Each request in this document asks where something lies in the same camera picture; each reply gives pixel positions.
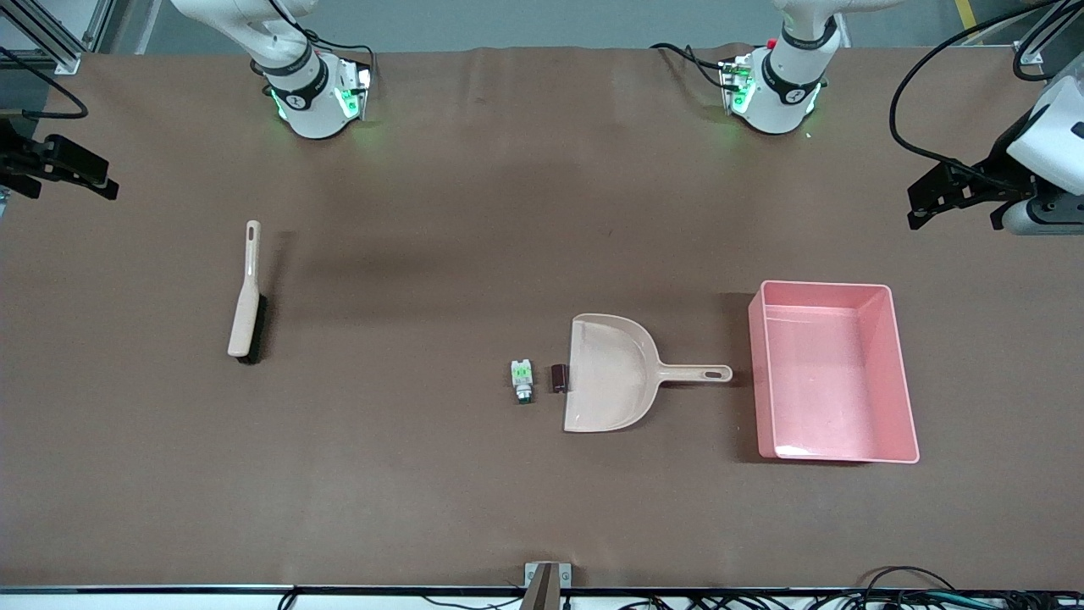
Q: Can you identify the beige plastic dustpan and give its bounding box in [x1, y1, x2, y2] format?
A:
[563, 313, 733, 434]

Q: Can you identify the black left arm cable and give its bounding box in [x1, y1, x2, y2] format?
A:
[889, 0, 1084, 183]

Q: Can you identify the looped black cable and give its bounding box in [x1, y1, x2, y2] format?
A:
[860, 565, 962, 598]

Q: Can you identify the beige handled black bristle brush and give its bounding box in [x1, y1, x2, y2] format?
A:
[227, 220, 270, 365]

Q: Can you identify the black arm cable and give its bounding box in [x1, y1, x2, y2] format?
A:
[0, 47, 90, 119]
[889, 0, 1084, 183]

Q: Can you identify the pink plastic bin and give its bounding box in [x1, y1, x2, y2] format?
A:
[748, 280, 921, 465]

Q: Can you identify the large table cover mat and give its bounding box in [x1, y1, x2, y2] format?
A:
[0, 42, 1084, 590]

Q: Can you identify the metal bracket with post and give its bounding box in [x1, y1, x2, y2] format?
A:
[523, 562, 572, 610]

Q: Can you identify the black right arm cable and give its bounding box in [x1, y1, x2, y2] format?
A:
[0, 47, 90, 119]

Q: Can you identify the tangled black cable bundle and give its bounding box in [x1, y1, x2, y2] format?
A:
[618, 591, 1084, 610]

